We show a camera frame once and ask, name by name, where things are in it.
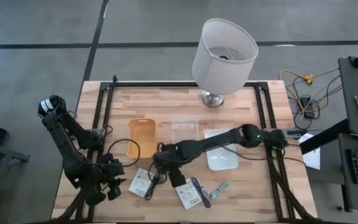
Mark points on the table lamp with white shade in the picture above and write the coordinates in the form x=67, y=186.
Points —
x=222, y=62

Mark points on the white paper sheet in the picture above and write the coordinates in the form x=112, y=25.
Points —
x=312, y=155

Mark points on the black diagonal desk bar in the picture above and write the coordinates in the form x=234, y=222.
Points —
x=325, y=137

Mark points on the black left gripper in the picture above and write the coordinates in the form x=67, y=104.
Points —
x=110, y=165

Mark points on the clear plastic zip bag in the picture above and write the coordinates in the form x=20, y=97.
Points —
x=184, y=129

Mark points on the grey metal stand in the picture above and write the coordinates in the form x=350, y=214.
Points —
x=2, y=154

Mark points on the white flat rectangular tray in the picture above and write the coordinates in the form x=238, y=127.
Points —
x=222, y=160

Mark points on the orange plastic bin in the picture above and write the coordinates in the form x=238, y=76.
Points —
x=141, y=137

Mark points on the dark grey side desk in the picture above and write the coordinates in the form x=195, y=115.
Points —
x=350, y=90

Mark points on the white card reader box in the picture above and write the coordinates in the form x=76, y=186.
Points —
x=139, y=185
x=189, y=196

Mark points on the black and grey device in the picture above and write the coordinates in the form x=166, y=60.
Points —
x=182, y=84

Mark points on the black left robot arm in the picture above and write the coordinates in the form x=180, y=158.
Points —
x=64, y=137

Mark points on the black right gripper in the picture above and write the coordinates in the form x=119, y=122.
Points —
x=169, y=158

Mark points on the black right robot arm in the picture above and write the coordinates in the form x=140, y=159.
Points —
x=216, y=140

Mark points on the black power adapter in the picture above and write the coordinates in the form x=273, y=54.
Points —
x=307, y=107

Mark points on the dark blue pen-shaped item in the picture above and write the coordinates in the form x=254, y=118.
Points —
x=201, y=193

